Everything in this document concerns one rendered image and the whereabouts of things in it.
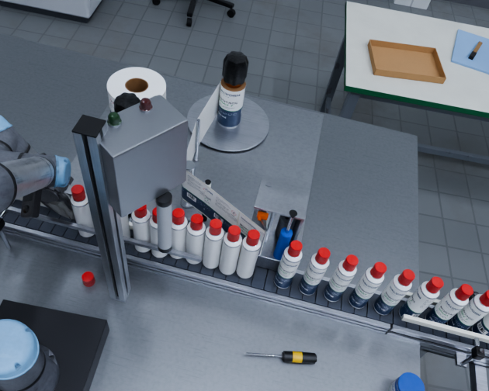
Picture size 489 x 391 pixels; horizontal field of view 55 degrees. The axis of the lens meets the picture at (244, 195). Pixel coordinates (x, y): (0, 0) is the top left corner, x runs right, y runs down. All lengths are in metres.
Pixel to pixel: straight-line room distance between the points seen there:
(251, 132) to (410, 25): 1.35
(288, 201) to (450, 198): 1.99
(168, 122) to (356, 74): 1.52
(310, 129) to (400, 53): 0.88
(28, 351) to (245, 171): 0.91
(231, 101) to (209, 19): 2.38
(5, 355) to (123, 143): 0.49
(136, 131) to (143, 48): 2.76
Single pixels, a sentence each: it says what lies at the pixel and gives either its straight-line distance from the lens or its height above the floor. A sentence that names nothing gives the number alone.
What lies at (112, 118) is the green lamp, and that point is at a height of 1.49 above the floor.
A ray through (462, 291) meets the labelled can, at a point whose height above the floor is 1.08.
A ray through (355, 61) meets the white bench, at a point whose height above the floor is 0.80.
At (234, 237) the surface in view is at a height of 1.07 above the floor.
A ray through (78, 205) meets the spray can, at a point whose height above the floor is 1.04.
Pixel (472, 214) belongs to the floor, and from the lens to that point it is 3.13.
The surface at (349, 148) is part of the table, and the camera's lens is 1.90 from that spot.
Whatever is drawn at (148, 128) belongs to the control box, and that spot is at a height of 1.47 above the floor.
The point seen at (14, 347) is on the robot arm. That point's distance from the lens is 1.10.
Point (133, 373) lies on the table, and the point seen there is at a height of 0.83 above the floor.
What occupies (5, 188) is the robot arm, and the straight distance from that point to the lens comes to 0.88.
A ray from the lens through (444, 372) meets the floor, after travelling 2.53.
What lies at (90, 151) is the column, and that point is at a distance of 0.90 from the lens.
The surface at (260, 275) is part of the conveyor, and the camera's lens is 1.42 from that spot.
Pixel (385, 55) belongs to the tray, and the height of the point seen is 0.80.
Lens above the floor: 2.11
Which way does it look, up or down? 52 degrees down
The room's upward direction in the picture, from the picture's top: 11 degrees clockwise
